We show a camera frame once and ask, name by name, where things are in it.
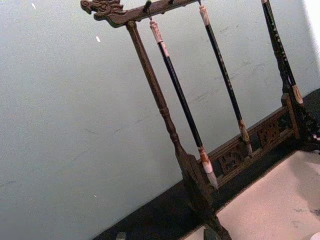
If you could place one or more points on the black table cloth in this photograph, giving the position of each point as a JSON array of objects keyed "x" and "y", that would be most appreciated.
[{"x": 162, "y": 212}]

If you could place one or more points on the large black calligraphy brush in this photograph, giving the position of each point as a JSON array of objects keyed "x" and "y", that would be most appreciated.
[{"x": 180, "y": 95}]

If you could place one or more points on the thin black calligraphy brush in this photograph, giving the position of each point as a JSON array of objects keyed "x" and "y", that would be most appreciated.
[{"x": 223, "y": 66}]

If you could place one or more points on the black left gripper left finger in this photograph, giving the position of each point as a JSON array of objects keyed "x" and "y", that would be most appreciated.
[{"x": 121, "y": 236}]

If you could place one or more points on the carved dark wooden brush rack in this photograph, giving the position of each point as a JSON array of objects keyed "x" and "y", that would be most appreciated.
[{"x": 148, "y": 68}]

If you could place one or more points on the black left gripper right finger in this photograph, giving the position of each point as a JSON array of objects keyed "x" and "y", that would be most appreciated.
[{"x": 208, "y": 234}]

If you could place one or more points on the white paper sheet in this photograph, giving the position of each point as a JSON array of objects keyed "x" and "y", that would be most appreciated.
[{"x": 270, "y": 200}]

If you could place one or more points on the black speckled calligraphy brush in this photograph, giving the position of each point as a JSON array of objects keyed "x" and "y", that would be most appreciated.
[{"x": 275, "y": 32}]

